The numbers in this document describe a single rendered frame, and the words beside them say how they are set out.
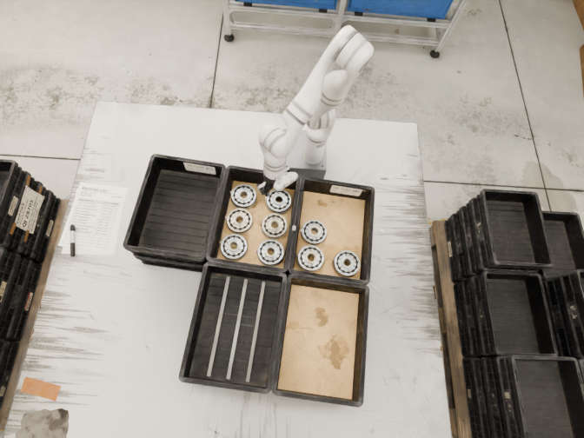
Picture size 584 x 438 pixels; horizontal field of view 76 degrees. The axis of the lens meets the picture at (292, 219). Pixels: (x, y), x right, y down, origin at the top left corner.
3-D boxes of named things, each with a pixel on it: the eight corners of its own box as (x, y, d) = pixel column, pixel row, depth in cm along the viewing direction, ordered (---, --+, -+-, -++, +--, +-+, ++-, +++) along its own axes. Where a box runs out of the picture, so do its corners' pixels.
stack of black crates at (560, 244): (505, 223, 236) (528, 209, 215) (550, 226, 237) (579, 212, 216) (517, 287, 221) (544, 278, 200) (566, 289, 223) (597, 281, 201)
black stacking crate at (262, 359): (209, 269, 145) (205, 262, 134) (285, 281, 145) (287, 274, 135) (185, 380, 130) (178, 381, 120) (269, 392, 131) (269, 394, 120)
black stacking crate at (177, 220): (159, 168, 160) (152, 154, 149) (228, 178, 160) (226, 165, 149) (132, 256, 145) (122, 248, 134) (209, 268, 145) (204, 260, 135)
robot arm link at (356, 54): (383, 43, 96) (353, 90, 121) (355, 19, 96) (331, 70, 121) (361, 67, 95) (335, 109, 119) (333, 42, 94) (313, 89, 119)
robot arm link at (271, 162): (255, 156, 120) (274, 175, 118) (255, 129, 106) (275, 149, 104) (272, 144, 123) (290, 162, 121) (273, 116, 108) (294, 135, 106)
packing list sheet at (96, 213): (76, 182, 166) (75, 181, 166) (129, 185, 168) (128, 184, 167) (56, 253, 154) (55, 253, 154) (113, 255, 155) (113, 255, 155)
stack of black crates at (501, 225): (442, 220, 234) (481, 188, 192) (488, 222, 235) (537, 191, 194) (450, 283, 219) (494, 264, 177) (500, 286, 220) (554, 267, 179)
